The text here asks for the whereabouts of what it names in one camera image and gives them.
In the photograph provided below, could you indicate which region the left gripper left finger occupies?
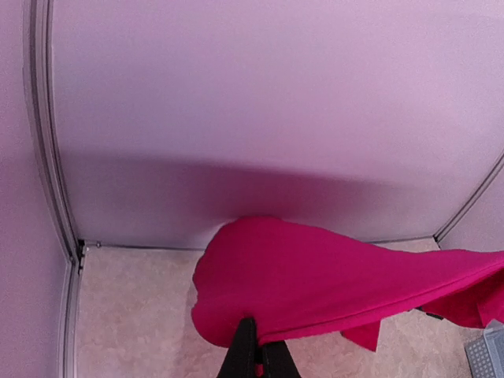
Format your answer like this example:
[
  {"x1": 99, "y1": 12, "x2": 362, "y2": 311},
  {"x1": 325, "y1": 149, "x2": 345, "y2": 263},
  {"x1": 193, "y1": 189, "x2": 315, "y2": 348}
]
[{"x1": 217, "y1": 317, "x2": 259, "y2": 378}]

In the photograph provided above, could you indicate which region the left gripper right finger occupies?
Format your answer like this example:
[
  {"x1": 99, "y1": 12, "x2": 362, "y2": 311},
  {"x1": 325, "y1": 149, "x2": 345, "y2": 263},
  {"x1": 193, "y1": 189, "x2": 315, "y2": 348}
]
[{"x1": 261, "y1": 341, "x2": 301, "y2": 378}]

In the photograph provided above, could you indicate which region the red t-shirt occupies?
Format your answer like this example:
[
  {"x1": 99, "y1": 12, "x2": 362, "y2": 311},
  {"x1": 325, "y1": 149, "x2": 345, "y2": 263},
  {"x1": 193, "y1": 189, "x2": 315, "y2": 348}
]
[{"x1": 192, "y1": 217, "x2": 503, "y2": 350}]

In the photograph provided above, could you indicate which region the blue plastic basket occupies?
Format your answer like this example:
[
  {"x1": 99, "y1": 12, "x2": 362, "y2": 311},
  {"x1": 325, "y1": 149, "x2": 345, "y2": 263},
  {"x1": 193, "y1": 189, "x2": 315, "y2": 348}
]
[{"x1": 465, "y1": 320, "x2": 504, "y2": 378}]

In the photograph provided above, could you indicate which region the black square frame right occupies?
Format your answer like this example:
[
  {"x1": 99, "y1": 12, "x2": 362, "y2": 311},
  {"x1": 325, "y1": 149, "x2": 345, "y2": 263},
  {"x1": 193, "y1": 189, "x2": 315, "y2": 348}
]
[{"x1": 416, "y1": 306, "x2": 444, "y2": 320}]

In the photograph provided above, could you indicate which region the right aluminium corner post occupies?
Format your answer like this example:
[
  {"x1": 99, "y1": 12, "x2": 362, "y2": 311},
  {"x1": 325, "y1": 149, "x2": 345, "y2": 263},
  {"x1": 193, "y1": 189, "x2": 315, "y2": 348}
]
[{"x1": 432, "y1": 151, "x2": 503, "y2": 246}]

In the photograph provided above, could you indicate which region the aluminium corner post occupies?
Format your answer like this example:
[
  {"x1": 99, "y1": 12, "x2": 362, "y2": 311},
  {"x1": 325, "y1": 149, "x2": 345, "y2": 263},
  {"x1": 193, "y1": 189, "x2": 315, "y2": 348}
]
[
  {"x1": 23, "y1": 1, "x2": 83, "y2": 377},
  {"x1": 432, "y1": 151, "x2": 503, "y2": 246}
]

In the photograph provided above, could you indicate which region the left aluminium corner post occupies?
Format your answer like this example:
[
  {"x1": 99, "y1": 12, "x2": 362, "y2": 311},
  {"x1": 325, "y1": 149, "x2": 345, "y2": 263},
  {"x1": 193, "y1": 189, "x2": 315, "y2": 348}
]
[{"x1": 23, "y1": 1, "x2": 83, "y2": 377}]

